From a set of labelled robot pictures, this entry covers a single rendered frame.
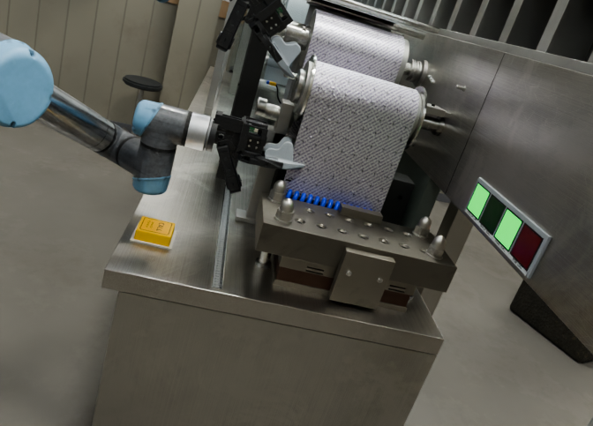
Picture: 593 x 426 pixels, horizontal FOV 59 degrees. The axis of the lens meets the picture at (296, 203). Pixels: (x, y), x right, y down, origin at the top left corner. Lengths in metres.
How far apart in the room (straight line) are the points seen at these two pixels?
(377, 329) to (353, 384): 0.14
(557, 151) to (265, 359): 0.64
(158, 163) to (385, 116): 0.49
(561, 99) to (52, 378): 1.79
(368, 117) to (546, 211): 0.45
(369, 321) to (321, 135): 0.40
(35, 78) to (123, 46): 3.71
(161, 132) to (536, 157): 0.69
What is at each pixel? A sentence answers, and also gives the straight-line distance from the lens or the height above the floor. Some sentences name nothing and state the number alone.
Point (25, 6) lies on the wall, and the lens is 4.65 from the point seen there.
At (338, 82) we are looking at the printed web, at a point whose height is 1.29.
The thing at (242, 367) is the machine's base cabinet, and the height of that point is 0.75.
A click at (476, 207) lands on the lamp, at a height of 1.17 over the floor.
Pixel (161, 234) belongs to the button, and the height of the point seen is 0.92.
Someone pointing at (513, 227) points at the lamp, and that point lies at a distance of 0.89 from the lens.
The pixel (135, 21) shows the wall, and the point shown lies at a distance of 4.53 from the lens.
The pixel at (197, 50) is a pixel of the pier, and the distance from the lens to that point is 4.25.
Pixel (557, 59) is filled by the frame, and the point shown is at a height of 1.45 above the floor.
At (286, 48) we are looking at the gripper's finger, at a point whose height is 1.32.
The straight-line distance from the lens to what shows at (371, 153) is 1.17.
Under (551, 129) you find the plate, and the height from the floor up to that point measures 1.35.
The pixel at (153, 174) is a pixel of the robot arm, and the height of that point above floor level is 1.01.
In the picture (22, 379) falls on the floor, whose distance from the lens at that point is 2.10.
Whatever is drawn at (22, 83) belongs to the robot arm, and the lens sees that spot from 0.85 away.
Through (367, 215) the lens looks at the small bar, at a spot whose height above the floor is 1.04.
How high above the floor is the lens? 1.42
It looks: 20 degrees down
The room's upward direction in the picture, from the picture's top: 18 degrees clockwise
